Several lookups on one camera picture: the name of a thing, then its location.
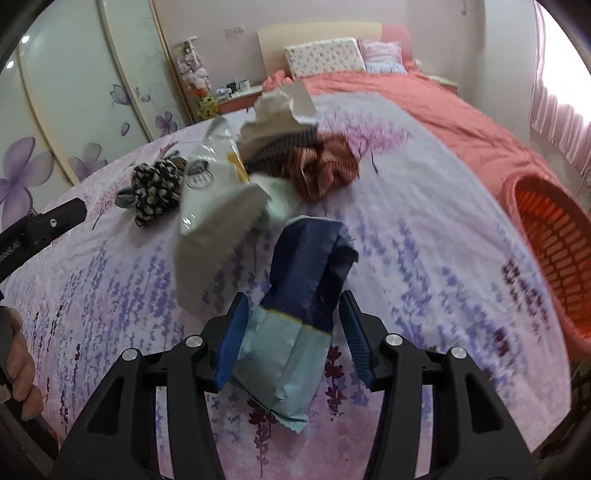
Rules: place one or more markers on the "white crumpled cloth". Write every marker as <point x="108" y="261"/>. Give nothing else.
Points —
<point x="277" y="115"/>

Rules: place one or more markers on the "wall socket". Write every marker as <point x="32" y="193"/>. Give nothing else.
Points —
<point x="234" y="30"/>

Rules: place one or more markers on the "plush toy bouquet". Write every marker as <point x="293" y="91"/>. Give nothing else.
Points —
<point x="194" y="69"/>

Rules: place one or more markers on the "white plastic bag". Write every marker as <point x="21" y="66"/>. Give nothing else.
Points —
<point x="217" y="217"/>

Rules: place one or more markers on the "floral printed bed sheet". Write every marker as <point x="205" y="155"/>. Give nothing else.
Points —
<point x="438" y="258"/>

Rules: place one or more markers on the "person's left hand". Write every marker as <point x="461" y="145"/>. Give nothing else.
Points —
<point x="25" y="374"/>

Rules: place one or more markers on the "red brown striped cloth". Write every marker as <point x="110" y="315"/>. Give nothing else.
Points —
<point x="323" y="168"/>

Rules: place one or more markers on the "white mug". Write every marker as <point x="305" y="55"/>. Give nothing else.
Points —
<point x="244" y="86"/>

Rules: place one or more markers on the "yellow green plush toy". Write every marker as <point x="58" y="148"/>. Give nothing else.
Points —
<point x="207" y="108"/>

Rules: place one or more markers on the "pink plastic laundry basket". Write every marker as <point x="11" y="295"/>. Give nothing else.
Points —
<point x="549" y="240"/>

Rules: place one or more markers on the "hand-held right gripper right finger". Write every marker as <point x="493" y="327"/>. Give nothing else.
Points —
<point x="356" y="339"/>

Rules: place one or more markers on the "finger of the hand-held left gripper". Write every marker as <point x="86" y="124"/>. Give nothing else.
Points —
<point x="41" y="226"/>

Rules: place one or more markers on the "black white checkered cloth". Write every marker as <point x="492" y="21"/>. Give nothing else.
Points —
<point x="154" y="191"/>

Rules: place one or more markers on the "pink duvet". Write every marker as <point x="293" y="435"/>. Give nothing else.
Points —
<point x="438" y="110"/>

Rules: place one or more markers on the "white floral pillow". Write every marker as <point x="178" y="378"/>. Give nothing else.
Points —
<point x="323" y="57"/>

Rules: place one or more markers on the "floral sliding door wardrobe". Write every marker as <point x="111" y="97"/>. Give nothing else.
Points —
<point x="69" y="92"/>

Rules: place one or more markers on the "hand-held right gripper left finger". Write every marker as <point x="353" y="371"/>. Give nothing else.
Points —
<point x="231" y="344"/>

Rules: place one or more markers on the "navy and teal cloth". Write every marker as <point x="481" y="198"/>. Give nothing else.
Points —
<point x="300" y="277"/>

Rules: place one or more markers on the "cream and pink headboard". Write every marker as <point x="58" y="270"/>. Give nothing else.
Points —
<point x="277" y="46"/>

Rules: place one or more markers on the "grey knitted cloth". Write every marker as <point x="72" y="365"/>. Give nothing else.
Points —
<point x="272" y="150"/>

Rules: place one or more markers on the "pink curtain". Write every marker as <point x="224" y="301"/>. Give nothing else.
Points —
<point x="558" y="92"/>

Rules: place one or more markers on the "pink striped pillow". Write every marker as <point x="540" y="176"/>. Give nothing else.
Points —
<point x="383" y="57"/>

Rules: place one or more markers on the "pink nightstand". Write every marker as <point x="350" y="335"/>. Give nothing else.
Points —
<point x="445" y="83"/>
<point x="235" y="104"/>

